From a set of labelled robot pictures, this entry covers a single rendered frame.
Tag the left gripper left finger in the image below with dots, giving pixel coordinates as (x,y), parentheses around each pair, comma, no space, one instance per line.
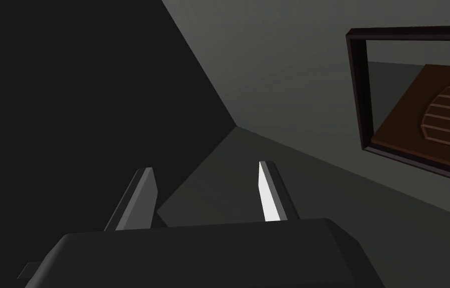
(137,204)

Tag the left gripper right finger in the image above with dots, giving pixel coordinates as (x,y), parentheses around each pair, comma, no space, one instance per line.
(274,196)

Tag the brown wooden door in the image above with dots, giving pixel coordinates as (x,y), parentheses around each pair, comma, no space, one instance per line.
(438,120)

